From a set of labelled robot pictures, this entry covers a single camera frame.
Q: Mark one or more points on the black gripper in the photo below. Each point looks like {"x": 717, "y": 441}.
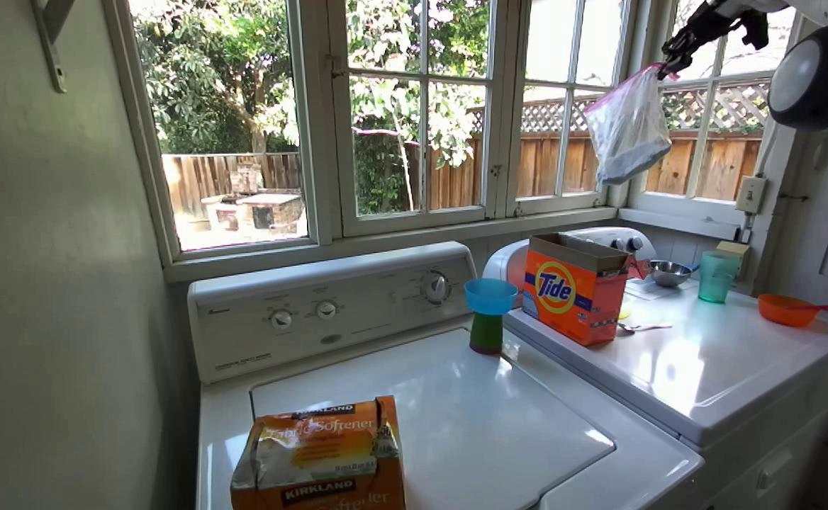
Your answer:
{"x": 709, "y": 22}

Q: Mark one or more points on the clear plastic zip bag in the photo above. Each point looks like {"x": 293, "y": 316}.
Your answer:
{"x": 628, "y": 129}

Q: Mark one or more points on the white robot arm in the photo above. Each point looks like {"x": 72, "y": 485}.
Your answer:
{"x": 797, "y": 94}

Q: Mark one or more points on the orange Tide detergent box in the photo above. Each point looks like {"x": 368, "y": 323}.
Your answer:
{"x": 573, "y": 288}

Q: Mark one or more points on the orange Kirkland dryer sheet box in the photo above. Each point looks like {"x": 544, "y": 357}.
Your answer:
{"x": 337, "y": 458}

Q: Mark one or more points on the green translucent plastic cup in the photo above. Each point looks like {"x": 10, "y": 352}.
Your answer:
{"x": 717, "y": 272}

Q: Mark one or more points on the small metal bowl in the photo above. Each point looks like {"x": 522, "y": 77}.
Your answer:
{"x": 668, "y": 272}

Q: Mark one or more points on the orange measuring scoop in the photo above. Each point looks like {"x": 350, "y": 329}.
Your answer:
{"x": 788, "y": 309}

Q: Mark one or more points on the metal spoon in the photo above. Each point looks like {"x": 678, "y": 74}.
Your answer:
{"x": 634, "y": 329}

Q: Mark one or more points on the white clothes dryer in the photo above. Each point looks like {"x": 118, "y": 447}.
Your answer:
{"x": 744, "y": 393}

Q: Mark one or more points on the white washing machine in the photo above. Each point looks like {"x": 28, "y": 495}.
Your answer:
{"x": 351, "y": 386}

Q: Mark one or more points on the white framed window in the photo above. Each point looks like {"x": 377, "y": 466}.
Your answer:
{"x": 275, "y": 131}

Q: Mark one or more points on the metal wall bracket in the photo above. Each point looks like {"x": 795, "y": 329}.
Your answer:
{"x": 48, "y": 19}

